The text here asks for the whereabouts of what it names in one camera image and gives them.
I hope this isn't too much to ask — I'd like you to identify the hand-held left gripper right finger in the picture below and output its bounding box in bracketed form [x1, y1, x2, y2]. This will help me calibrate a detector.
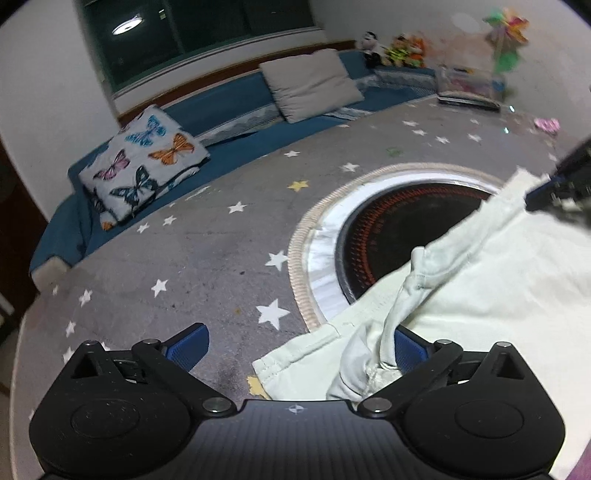
[357, 325, 533, 417]

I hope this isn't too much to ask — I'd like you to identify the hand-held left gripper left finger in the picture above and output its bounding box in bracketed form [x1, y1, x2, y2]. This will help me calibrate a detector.
[68, 322, 235, 417]

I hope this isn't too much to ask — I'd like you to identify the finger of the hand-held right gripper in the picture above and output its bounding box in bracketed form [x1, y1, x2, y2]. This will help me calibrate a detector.
[549, 141, 591, 183]
[524, 178, 566, 213]

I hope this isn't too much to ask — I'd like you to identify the pale cream garment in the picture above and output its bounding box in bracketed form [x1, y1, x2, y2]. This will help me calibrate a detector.
[252, 166, 591, 480]

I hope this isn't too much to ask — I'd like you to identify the grey star-print tablecloth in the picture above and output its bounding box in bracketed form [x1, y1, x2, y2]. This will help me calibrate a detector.
[9, 90, 591, 480]

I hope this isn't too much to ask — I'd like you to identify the flat black case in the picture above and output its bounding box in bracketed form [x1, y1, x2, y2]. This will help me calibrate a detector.
[436, 93, 502, 114]

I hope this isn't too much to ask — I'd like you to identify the round black induction cooktop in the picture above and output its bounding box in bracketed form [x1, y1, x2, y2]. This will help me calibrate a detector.
[335, 181, 506, 305]

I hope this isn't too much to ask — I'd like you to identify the clear plastic box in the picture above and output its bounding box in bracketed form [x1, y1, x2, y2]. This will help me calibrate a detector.
[436, 65, 507, 101]

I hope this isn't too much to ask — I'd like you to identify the round black white rug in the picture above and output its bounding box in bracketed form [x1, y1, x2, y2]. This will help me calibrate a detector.
[287, 161, 515, 332]

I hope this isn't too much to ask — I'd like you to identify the colourful pinwheel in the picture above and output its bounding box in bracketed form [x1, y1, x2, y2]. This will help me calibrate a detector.
[482, 6, 530, 75]

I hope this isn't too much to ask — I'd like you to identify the orange plush toy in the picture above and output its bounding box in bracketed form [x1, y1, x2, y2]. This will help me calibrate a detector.
[406, 34, 428, 69]

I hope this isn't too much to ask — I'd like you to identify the butterfly print pillow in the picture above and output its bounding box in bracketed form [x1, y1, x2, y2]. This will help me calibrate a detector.
[78, 104, 211, 232]

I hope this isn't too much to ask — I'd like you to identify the dark wooden furniture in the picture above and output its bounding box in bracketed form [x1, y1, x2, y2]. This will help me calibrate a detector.
[0, 136, 49, 344]

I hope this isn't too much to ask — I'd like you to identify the yellow green plush toy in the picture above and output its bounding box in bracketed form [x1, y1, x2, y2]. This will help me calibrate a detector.
[385, 34, 413, 68]

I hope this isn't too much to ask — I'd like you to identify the black and white plush toy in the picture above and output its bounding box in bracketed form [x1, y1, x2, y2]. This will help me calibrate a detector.
[358, 31, 393, 68]

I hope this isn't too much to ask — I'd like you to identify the blue bench cushion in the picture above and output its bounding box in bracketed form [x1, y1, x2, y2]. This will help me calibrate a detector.
[30, 48, 437, 280]

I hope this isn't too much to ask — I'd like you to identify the grey pillow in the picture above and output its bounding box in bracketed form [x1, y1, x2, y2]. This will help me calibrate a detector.
[259, 48, 365, 124]

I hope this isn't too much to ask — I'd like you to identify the dark window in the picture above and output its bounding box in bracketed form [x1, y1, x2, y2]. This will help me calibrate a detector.
[76, 0, 320, 93]

